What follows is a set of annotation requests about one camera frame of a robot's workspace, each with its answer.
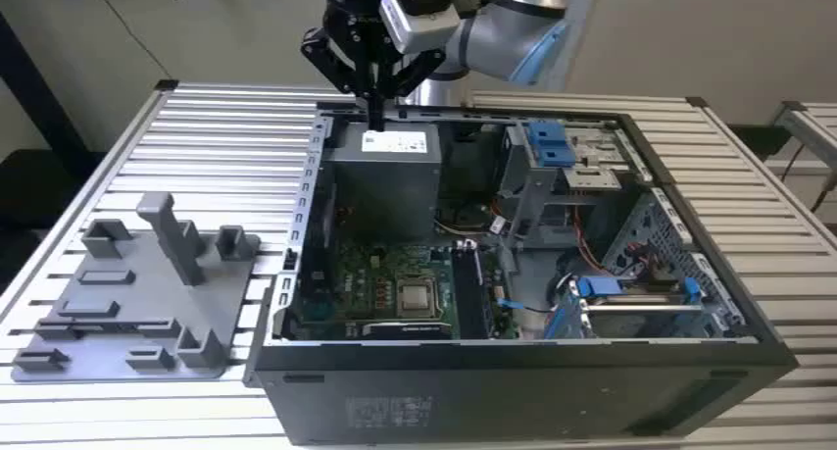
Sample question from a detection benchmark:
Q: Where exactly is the metal CPU socket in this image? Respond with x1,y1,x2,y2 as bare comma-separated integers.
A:
390,272,447,323

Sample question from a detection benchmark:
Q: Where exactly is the aluminium side table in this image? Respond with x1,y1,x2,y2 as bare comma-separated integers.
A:
761,99,837,186

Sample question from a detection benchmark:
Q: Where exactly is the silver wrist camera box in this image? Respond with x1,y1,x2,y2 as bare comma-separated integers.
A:
377,0,461,55

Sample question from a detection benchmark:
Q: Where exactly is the orange wire bundle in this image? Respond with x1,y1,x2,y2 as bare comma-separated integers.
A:
571,204,613,282

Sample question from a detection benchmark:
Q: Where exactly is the blue carrier holding silver disk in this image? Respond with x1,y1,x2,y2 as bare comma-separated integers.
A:
547,273,728,341

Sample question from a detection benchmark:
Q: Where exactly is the black PC case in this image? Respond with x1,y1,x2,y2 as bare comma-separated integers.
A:
242,100,801,446

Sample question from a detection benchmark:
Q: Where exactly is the black bulky object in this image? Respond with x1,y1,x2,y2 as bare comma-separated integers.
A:
0,148,100,294

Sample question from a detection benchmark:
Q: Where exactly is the black cooling fan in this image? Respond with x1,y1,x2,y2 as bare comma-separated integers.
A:
443,198,493,231

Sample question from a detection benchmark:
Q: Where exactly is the black slanted beam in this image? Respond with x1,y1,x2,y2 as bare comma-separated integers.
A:
0,11,88,157

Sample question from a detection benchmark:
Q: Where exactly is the black camera cable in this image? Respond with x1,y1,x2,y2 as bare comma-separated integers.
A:
451,0,506,20

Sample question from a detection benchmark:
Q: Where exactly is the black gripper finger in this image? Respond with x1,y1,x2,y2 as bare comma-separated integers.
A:
375,49,449,132
299,25,378,132

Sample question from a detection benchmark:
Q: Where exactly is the black wire, pale blue plug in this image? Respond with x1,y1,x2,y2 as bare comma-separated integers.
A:
495,296,558,317

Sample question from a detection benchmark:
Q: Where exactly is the green motherboard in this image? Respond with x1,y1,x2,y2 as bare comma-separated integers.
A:
296,194,525,341

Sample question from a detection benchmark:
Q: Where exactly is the grey parts rack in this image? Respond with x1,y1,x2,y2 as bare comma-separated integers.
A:
11,191,263,383

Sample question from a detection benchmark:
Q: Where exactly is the grey power supply unit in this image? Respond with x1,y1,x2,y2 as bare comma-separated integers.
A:
323,124,443,243

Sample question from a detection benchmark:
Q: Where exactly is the black box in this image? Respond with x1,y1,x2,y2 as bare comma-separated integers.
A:
726,123,794,163

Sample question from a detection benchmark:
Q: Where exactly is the silver CPU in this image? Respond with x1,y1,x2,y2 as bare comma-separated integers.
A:
398,282,438,311

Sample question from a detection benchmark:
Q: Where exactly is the thin black wall cable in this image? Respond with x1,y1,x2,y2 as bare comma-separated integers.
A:
83,0,179,83

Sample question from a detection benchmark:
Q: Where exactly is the red and yellow wire bundle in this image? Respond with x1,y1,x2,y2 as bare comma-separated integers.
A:
625,242,682,280

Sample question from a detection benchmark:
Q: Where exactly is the grey disk bay cage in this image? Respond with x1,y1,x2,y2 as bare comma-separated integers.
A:
495,119,646,250

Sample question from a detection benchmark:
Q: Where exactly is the black graphics card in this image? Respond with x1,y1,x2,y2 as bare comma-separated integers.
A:
360,321,454,342

